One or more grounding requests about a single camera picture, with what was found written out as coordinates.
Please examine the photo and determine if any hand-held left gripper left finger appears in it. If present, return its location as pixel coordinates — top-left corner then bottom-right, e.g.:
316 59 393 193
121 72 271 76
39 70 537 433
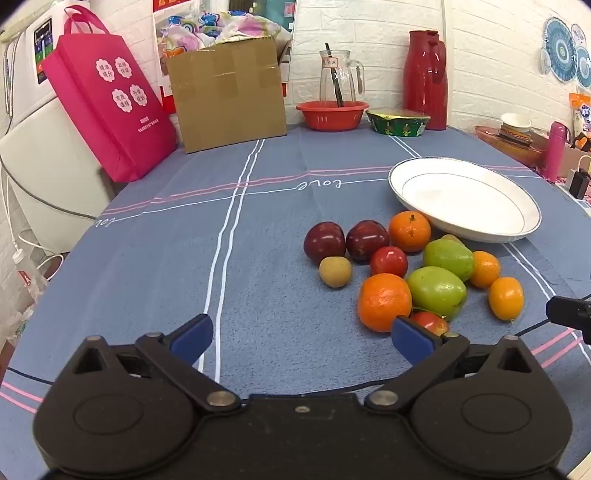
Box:
65 314 243 414

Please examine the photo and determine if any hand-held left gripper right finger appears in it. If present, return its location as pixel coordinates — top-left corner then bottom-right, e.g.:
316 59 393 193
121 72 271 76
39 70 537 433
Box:
365 315 542 414

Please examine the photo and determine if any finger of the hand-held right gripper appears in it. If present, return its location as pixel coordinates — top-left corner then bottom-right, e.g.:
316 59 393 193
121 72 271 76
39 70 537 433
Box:
546 295 591 344

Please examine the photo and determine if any red yellow apple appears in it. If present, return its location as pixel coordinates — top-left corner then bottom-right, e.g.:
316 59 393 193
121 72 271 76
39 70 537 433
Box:
409 311 450 337

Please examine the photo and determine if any large orange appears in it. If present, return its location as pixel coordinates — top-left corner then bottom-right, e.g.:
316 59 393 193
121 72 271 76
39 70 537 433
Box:
357 273 413 333

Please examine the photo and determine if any green apple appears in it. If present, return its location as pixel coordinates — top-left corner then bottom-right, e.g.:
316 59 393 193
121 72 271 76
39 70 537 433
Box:
405 266 468 322
422 239 476 283

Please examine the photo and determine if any small orange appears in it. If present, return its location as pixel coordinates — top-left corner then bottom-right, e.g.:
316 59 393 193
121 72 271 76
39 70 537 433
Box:
468 250 502 289
488 276 525 321

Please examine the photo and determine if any small bright red apple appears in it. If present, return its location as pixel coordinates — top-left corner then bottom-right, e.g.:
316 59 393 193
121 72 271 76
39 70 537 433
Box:
369 246 409 278

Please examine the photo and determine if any medium orange with stem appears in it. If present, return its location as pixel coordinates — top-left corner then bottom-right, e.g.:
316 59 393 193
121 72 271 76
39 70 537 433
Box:
388 211 432 253

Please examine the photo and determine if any dark red apple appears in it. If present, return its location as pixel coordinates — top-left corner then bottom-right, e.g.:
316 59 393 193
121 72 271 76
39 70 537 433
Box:
303 222 346 266
345 220 391 265

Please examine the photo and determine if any white plate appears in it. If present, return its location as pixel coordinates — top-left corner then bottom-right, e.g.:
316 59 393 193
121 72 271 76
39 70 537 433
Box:
388 157 542 244

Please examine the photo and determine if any blue striped tablecloth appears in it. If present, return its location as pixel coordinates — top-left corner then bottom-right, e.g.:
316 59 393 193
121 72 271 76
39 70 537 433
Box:
0 124 591 480

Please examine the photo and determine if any black power adapter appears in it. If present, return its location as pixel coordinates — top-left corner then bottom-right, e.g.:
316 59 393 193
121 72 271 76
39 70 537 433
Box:
569 168 591 200

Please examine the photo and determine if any pink bottle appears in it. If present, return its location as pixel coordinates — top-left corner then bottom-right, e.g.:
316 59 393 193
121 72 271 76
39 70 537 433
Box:
541 121 568 183

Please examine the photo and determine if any brown wooden bowl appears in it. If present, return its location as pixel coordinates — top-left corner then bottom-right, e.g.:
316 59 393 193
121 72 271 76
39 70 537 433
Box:
475 124 550 164

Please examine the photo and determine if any clear plastic bottle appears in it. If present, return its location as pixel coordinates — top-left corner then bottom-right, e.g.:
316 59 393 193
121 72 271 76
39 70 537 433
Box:
11 249 49 301

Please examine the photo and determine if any white bowl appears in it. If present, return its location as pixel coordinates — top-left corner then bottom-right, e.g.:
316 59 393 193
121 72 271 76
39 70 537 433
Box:
501 113 533 134

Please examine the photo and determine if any orange snack packet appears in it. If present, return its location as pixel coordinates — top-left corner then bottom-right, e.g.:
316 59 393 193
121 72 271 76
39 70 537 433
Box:
568 92 591 134

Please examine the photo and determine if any green foil-lidded bowl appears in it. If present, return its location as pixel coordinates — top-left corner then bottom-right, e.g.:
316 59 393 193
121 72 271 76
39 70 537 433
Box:
366 108 431 138

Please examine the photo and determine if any white appliance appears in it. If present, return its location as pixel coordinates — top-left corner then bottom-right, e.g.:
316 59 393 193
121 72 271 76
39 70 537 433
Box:
0 0 116 245

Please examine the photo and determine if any red plastic basin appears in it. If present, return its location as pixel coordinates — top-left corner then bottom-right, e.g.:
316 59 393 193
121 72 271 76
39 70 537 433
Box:
296 100 369 132

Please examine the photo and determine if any cardboard box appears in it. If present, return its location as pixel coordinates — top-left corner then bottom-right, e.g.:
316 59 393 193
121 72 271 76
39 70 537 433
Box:
165 36 294 154

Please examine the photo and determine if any pink tote bag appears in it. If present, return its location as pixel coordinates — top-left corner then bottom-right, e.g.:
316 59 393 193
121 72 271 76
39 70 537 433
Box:
41 4 178 183

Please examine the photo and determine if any red thermos jug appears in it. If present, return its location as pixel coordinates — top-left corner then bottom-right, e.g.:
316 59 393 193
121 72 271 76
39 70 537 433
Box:
403 30 448 131

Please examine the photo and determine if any blue paper fan decoration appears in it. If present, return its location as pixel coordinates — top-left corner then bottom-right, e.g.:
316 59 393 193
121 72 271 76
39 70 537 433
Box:
540 16 591 88

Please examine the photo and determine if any black stick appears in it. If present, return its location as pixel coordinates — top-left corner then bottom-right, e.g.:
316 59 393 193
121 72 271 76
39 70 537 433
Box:
325 43 345 107

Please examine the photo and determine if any glass pitcher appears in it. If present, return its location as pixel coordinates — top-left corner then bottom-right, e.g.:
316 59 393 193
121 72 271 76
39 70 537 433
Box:
318 50 365 106

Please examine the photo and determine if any floral cloth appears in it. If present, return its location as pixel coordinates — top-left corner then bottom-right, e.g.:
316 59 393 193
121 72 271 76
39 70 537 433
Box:
159 11 294 49

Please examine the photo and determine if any white cable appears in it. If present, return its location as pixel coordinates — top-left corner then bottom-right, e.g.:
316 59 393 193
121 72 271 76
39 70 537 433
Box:
0 171 65 282

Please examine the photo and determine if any teal wall poster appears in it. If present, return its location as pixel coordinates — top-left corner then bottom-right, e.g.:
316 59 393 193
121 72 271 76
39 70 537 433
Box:
265 0 298 33

